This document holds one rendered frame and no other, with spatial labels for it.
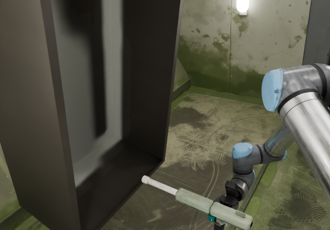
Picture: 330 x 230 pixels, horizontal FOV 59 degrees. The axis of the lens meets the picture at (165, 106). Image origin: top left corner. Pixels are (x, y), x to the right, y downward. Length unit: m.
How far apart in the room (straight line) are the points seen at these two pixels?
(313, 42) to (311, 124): 1.94
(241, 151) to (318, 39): 1.55
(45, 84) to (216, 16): 2.29
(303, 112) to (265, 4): 1.98
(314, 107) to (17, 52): 0.73
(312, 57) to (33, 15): 2.35
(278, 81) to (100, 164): 0.99
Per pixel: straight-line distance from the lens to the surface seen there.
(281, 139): 1.23
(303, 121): 0.78
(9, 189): 2.00
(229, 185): 1.23
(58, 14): 1.16
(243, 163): 1.36
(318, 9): 2.62
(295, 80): 0.85
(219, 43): 2.92
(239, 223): 1.15
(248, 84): 2.95
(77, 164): 1.54
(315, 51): 2.71
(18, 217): 2.04
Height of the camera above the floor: 1.42
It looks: 28 degrees down
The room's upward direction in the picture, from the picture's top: 6 degrees counter-clockwise
